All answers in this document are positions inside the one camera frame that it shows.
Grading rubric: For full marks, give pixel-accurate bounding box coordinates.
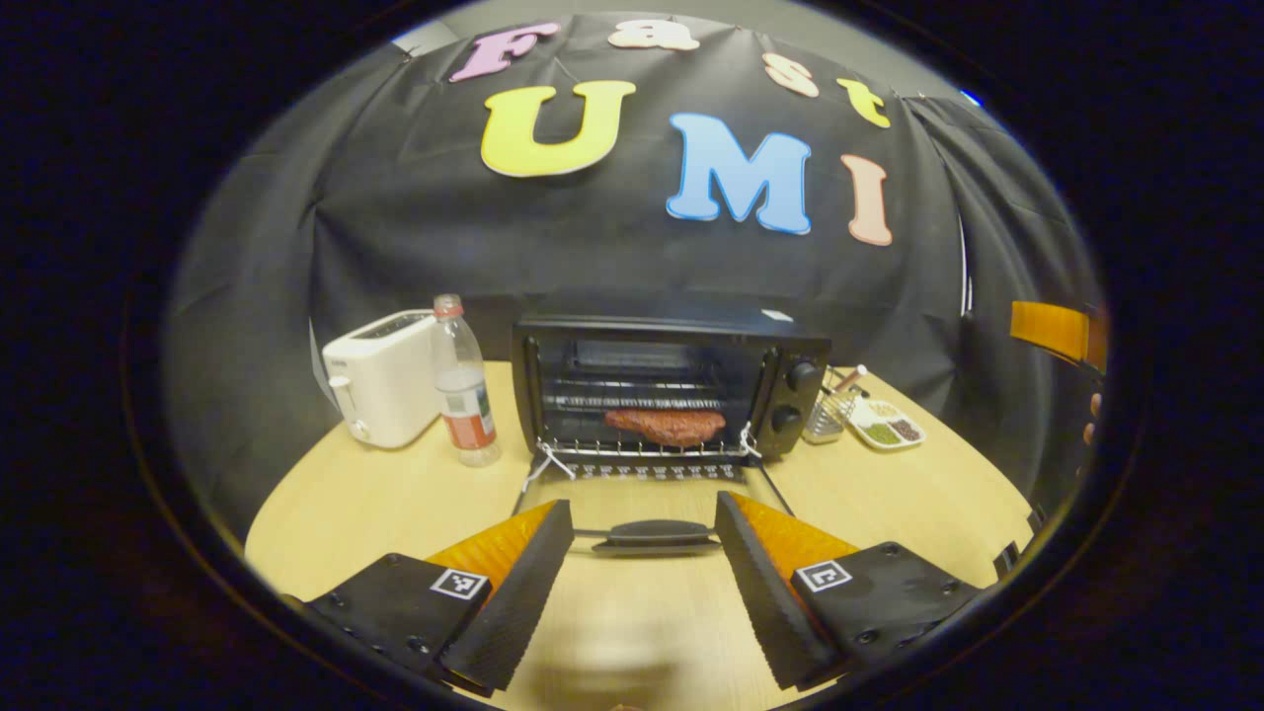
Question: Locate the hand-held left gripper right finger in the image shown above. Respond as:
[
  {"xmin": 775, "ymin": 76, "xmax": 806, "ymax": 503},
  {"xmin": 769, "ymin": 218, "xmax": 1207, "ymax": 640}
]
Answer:
[{"xmin": 713, "ymin": 492, "xmax": 986, "ymax": 692}]

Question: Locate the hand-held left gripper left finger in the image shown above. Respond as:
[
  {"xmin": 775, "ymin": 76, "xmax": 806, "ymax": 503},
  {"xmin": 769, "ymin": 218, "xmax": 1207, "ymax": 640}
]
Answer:
[{"xmin": 306, "ymin": 501, "xmax": 577, "ymax": 694}]

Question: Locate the red raw steak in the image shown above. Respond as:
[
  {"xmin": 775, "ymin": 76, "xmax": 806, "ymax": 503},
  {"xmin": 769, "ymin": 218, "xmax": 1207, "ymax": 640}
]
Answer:
[{"xmin": 604, "ymin": 408, "xmax": 728, "ymax": 448}]

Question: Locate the black electric oven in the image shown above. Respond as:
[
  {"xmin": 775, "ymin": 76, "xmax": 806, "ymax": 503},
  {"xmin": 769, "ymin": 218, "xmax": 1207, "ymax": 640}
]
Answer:
[{"xmin": 512, "ymin": 308, "xmax": 832, "ymax": 554}]

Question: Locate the white divided dish of beans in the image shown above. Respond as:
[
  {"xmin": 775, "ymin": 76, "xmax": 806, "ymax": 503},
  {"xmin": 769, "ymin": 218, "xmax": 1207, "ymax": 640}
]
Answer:
[{"xmin": 847, "ymin": 397, "xmax": 927, "ymax": 451}]

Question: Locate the clear plastic bottle red label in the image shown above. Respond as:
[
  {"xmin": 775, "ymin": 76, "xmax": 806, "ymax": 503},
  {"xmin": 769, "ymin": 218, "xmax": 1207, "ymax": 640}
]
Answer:
[{"xmin": 432, "ymin": 293, "xmax": 502, "ymax": 468}]

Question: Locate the white toaster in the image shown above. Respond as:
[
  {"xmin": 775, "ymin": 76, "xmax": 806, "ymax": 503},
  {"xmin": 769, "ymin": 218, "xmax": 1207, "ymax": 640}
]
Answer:
[{"xmin": 322, "ymin": 309, "xmax": 442, "ymax": 450}]

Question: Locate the black backdrop cloth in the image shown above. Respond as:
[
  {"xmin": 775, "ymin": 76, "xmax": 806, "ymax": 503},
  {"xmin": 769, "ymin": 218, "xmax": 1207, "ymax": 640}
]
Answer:
[{"xmin": 163, "ymin": 12, "xmax": 1107, "ymax": 544}]

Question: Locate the metal wire basket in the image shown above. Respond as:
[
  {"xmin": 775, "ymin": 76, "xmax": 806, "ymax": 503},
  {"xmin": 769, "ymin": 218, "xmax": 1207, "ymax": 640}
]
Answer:
[{"xmin": 802, "ymin": 380, "xmax": 858, "ymax": 445}]

